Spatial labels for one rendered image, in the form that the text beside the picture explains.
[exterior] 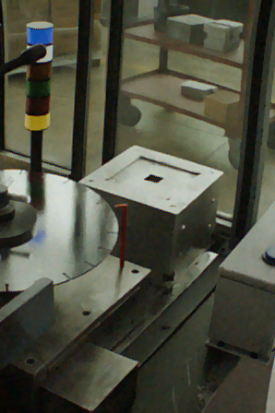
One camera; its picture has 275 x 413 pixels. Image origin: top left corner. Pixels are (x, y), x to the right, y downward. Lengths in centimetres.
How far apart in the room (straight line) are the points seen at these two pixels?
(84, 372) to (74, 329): 7
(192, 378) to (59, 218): 30
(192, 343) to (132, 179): 31
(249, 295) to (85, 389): 28
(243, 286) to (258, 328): 8
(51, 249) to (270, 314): 33
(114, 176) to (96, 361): 40
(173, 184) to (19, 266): 41
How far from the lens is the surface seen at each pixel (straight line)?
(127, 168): 124
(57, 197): 103
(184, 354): 106
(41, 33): 115
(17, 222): 95
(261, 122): 117
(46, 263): 88
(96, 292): 100
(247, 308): 101
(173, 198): 115
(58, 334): 92
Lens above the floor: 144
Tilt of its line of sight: 28 degrees down
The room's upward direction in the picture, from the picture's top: 4 degrees clockwise
